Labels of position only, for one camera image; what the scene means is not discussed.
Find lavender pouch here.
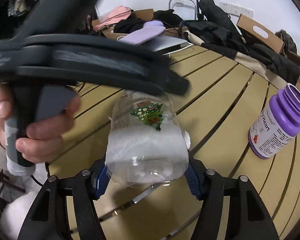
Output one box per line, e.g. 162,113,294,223
117,20,166,45

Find black clothes pile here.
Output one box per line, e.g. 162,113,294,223
114,0,300,86

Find pink bag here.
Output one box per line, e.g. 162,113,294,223
93,5,132,31

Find silver laptop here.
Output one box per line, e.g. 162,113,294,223
143,36,193,55

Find folding chair frame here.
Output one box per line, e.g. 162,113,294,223
168,0,198,20

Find clear plastic jar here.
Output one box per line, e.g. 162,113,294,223
105,90,191,186

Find grey sweatpants legs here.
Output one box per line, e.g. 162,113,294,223
0,163,47,239

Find purple pill bottle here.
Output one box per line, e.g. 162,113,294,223
248,83,300,159

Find person's left hand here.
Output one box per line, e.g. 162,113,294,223
0,83,81,164

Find wall power outlet strip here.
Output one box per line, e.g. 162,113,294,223
219,2,254,20

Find cardboard box with handle hole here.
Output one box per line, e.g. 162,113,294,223
237,14,284,54

